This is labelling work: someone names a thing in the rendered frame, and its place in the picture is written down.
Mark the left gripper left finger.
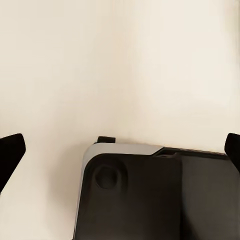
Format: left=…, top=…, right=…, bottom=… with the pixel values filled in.
left=0, top=133, right=26, bottom=193

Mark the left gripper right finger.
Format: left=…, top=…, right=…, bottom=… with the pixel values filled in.
left=224, top=133, right=240, bottom=172

